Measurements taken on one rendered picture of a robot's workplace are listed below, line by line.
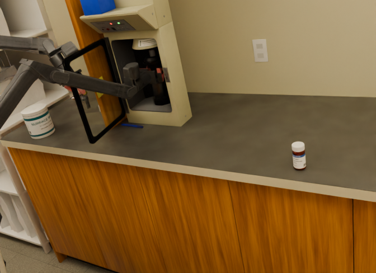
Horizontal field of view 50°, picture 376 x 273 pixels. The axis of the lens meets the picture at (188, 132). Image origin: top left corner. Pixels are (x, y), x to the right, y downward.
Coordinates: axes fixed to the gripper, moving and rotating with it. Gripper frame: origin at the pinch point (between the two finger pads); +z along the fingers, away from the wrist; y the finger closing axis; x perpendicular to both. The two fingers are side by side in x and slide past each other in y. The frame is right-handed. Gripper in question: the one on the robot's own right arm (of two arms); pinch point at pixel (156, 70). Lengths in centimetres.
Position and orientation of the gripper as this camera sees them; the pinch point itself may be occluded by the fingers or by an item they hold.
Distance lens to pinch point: 198.3
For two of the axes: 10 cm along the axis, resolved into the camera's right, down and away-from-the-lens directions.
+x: 2.1, 8.6, 4.6
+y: -8.5, -0.7, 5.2
